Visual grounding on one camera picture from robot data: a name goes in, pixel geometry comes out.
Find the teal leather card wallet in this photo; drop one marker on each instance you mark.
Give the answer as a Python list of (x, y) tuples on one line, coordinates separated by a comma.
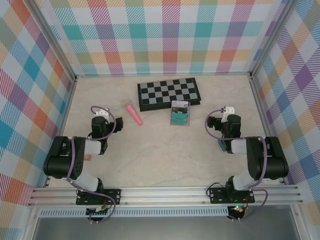
[(221, 146)]

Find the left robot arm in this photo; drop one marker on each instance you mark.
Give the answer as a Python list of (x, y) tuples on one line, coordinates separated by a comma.
[(62, 160)]

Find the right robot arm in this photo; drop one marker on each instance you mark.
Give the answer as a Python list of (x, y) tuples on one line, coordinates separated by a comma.
[(272, 160)]

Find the clear acrylic card stand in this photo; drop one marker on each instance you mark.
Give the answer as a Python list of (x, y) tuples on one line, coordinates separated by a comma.
[(189, 117)]

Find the plain teal card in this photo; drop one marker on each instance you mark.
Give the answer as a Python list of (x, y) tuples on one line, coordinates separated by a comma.
[(180, 119)]

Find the small wooden block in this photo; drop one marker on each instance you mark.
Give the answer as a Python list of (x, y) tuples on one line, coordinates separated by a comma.
[(88, 158)]

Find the pink marker pen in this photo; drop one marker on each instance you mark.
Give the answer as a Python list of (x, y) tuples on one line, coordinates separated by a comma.
[(133, 115)]

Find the black and grey chessboard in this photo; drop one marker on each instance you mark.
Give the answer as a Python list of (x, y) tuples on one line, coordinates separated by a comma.
[(160, 92)]

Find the circuit board with lit LEDs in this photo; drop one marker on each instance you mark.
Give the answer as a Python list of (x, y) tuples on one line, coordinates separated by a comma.
[(238, 209)]

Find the grey metal panel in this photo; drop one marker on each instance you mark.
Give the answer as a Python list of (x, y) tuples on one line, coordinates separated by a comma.
[(162, 228)]

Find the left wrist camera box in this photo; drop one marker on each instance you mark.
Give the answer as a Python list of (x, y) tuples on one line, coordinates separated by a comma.
[(102, 112)]

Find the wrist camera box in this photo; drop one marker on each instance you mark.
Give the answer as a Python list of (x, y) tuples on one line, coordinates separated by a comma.
[(102, 112), (228, 110)]

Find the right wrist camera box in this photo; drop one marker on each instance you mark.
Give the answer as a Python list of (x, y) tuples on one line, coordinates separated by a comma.
[(228, 110)]

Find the aluminium frame rail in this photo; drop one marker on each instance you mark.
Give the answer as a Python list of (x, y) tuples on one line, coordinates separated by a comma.
[(60, 132), (266, 125)]

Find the aluminium mounting rail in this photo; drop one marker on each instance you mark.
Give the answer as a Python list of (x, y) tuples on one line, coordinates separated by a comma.
[(162, 193)]

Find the aluminium frame post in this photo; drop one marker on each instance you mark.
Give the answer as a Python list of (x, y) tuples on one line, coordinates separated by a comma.
[(269, 37), (55, 40)]

